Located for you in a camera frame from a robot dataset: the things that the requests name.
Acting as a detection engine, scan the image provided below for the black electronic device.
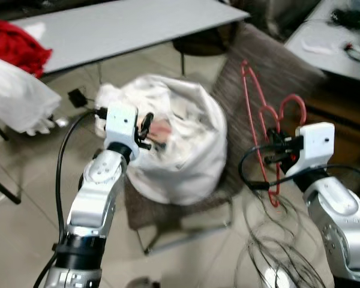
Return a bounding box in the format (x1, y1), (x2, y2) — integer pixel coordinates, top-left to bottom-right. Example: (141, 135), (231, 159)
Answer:
(330, 6), (360, 31)

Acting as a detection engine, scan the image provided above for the white jacket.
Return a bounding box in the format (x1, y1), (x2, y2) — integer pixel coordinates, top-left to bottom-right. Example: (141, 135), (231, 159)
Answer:
(0, 55), (64, 136)

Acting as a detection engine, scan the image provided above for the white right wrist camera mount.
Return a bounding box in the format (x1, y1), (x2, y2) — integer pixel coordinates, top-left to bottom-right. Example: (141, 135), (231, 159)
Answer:
(286, 122), (337, 178)

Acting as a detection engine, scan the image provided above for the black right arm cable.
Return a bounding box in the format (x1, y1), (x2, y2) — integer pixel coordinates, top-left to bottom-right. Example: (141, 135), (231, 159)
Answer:
(239, 144), (360, 193)

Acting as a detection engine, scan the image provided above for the black cable coil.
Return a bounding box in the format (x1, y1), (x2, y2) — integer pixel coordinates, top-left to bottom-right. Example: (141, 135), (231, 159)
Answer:
(237, 192), (334, 288)

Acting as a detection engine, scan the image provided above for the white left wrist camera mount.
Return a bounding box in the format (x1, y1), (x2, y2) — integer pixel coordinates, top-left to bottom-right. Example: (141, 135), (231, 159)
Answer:
(105, 102), (139, 151)

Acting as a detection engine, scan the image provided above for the grey robot left foot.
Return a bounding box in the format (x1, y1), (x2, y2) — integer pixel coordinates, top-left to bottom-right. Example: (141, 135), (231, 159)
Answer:
(126, 277), (163, 288)

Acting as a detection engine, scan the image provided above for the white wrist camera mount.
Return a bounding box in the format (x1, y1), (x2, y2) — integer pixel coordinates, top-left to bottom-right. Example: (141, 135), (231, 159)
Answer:
(105, 102), (139, 151)
(286, 122), (337, 178)

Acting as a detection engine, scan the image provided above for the red plastic hanger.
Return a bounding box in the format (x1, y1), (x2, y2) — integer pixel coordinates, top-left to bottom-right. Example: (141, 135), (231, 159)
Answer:
(239, 59), (308, 209)

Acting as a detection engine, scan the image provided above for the black cable with plug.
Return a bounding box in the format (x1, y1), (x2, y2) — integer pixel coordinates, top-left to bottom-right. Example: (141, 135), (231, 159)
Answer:
(342, 42), (360, 64)

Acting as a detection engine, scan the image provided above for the brown wicker basket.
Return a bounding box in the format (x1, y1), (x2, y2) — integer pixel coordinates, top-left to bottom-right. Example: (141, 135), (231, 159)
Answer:
(173, 24), (241, 58)

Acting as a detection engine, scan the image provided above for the brown fabric chair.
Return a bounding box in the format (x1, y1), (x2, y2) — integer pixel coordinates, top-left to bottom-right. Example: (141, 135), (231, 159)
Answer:
(125, 21), (328, 256)

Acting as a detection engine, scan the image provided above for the long white folding table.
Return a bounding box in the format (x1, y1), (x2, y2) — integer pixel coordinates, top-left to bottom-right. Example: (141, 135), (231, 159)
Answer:
(0, 0), (251, 79)

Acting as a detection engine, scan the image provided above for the white side table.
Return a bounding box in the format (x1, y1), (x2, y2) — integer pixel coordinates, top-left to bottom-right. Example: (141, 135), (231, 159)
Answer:
(285, 0), (360, 83)

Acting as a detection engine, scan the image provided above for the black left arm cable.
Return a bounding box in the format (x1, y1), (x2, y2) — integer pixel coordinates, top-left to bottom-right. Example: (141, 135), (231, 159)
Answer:
(33, 108), (109, 288)

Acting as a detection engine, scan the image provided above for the brown wooden cabinet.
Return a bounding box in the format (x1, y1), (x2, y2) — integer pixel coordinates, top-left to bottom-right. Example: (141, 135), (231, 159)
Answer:
(306, 78), (360, 169)

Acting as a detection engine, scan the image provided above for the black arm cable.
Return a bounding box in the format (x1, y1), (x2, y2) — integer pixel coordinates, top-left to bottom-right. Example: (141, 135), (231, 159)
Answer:
(239, 144), (360, 193)
(33, 108), (109, 288)

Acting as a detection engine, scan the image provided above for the white laundry bundle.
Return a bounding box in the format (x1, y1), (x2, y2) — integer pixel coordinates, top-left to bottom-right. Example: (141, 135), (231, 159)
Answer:
(95, 73), (229, 206)

